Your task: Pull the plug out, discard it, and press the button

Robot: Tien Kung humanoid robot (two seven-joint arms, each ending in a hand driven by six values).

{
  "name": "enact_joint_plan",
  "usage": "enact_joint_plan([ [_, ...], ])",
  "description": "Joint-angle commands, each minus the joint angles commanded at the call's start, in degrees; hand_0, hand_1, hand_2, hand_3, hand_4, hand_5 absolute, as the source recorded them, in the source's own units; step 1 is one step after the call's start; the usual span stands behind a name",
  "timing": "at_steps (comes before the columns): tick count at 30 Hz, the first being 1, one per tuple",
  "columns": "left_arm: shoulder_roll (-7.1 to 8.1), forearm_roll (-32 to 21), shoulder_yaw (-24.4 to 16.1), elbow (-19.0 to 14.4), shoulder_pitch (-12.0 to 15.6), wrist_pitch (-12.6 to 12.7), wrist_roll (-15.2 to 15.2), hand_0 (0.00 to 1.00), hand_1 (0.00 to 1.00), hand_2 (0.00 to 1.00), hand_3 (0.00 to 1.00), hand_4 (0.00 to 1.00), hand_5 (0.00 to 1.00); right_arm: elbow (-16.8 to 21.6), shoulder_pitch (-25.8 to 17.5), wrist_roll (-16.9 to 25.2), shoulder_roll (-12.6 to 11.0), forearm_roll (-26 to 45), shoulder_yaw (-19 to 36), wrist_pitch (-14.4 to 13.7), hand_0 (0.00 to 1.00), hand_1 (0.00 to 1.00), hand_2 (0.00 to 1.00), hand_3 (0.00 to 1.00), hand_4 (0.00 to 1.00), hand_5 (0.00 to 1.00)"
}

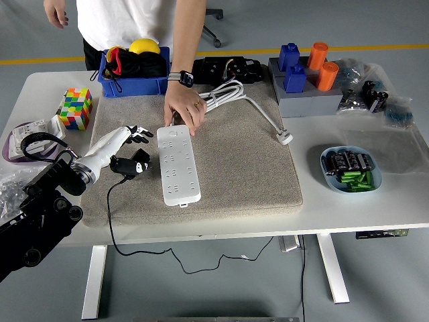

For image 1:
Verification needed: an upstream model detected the black table control box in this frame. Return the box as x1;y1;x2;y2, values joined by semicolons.
355;229;410;239

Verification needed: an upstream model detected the person's right hand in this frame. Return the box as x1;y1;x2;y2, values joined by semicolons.
43;0;70;30

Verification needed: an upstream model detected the black office chair base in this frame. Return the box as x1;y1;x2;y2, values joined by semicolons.
200;8;224;48

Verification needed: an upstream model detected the black electronic device with wires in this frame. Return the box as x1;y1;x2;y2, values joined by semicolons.
192;56;265;85

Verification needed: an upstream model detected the blue plastic bin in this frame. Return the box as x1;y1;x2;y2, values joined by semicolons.
97;46;172;99

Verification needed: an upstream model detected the clear bag of screws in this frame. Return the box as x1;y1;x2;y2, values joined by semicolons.
0;164;44;219

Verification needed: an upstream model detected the empty clear plastic bag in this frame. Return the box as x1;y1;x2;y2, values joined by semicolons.
336;125;429;175

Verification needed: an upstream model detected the clear bag of small dark parts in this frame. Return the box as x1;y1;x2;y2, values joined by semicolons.
336;87;371;117

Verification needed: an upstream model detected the thin black adapter cord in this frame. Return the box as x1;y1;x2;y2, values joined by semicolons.
106;174;272;275

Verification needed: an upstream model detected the black power adapter plug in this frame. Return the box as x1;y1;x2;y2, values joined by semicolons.
127;148;151;167

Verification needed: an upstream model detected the grey-brown fabric mat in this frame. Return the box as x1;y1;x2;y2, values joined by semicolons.
77;65;304;229

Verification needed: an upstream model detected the clear bag of black capacitors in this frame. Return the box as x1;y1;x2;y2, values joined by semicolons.
360;63;391;114

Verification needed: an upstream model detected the white power strip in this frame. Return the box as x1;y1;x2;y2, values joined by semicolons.
156;124;202;209

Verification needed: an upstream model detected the black wrist watch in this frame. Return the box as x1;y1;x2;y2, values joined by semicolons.
167;69;195;89

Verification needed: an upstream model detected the white wall socket module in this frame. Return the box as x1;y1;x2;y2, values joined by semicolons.
8;115;66;160

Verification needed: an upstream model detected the light blue dish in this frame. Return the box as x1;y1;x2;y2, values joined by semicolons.
320;144;383;195

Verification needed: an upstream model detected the person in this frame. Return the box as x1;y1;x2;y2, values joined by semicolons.
75;0;182;71

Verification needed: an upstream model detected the black drawstring bag red lining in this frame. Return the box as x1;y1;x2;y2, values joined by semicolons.
90;46;168;93

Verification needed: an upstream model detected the grey block base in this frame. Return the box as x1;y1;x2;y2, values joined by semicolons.
268;56;345;119

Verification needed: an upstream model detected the white power strip cable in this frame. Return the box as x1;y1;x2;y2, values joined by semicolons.
170;79;294;146

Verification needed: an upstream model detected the silver under-table bracket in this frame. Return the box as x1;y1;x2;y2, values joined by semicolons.
278;235;304;252

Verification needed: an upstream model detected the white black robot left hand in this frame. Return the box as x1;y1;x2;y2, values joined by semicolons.
80;124;154;177

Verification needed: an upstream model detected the multicolour puzzle cube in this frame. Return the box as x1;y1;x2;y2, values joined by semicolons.
56;87;94;131

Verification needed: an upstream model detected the black hanging cable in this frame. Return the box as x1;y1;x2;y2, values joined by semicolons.
300;234;308;322

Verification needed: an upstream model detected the white table leg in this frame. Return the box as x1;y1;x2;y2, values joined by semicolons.
81;244;108;321
316;233;351;305

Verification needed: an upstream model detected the person's left hand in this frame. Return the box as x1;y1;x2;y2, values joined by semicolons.
163;80;208;137

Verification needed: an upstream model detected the orange cylinder block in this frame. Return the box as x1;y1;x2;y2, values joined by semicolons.
314;61;340;92
306;41;329;71

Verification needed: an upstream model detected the blue square block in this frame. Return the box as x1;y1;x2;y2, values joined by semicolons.
284;64;308;94
278;42;300;73

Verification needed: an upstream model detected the yellow ball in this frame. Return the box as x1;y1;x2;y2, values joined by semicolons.
129;38;161;55

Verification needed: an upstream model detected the clear bag of blue parts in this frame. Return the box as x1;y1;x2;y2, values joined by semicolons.
381;95;415;130
331;57;369;90

